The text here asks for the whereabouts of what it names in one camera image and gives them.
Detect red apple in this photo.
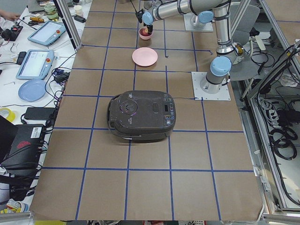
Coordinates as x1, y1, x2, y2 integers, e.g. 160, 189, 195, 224
140, 28, 150, 36

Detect pink bowl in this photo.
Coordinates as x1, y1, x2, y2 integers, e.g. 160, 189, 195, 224
138, 27, 153, 40

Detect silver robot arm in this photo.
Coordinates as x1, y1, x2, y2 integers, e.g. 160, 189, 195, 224
190, 10, 214, 26
135, 0, 239, 65

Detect pink plate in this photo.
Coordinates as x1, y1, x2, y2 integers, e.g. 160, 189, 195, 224
132, 47, 158, 67

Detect steel bowl on chair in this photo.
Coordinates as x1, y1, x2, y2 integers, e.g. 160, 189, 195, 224
234, 43, 245, 65

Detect light blue plate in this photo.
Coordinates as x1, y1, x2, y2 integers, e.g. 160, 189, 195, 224
18, 79, 46, 102

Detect dark grey rice cooker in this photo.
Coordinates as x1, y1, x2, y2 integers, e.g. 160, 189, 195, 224
107, 90, 176, 141

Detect grey office chair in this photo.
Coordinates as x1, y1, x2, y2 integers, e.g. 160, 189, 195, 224
230, 5, 260, 81

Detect blue teach pendant far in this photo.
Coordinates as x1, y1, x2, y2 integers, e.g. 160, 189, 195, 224
27, 21, 66, 46

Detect blue teach pendant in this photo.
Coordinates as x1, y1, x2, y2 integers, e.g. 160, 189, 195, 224
16, 50, 54, 80
27, 21, 66, 46

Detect blue teach pendant near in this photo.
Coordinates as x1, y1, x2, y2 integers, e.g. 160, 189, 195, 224
16, 50, 54, 80

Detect black power adapter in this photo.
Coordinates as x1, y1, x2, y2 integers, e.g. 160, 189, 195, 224
21, 107, 55, 123

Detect yellow tape roll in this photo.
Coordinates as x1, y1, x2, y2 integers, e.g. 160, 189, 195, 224
0, 108, 16, 122

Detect black laptop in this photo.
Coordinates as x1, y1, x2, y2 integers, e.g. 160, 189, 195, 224
0, 117, 45, 176

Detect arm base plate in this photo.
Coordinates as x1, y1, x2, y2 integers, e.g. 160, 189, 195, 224
191, 72, 231, 101
184, 13, 213, 32

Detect aluminium frame post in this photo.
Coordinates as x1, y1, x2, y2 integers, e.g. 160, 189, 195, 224
53, 0, 82, 50

